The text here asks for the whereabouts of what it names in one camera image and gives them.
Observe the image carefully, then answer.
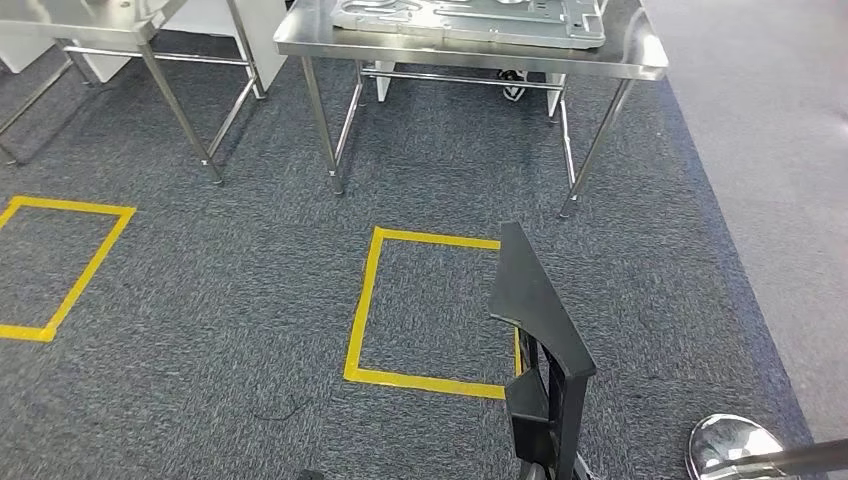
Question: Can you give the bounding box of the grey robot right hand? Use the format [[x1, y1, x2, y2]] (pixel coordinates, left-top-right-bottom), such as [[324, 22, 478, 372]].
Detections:
[[519, 453, 601, 480]]

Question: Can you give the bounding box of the black plastic car part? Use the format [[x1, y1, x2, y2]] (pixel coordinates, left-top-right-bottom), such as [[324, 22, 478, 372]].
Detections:
[[488, 221, 599, 480]]

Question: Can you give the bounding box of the stainless steel workbench table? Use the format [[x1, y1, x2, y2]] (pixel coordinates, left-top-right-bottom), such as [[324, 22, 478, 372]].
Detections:
[[273, 0, 670, 220]]

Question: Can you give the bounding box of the chrome stanchion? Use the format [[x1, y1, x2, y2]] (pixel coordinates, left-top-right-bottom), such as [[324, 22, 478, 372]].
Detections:
[[685, 413, 848, 480]]

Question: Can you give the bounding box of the yellow floor tape square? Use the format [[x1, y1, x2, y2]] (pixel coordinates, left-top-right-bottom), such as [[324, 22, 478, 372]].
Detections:
[[342, 225, 526, 402], [0, 194, 138, 344]]

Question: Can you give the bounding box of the dark grey floor carpet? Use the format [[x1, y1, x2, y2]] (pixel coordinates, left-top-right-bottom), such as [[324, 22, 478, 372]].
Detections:
[[0, 29, 816, 480]]

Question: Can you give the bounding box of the grey metal fixture plate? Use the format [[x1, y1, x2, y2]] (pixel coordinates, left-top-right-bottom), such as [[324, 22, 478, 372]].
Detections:
[[329, 0, 608, 52]]

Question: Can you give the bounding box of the thin black wire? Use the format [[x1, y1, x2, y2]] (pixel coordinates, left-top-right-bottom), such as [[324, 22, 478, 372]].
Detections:
[[250, 394, 314, 423]]

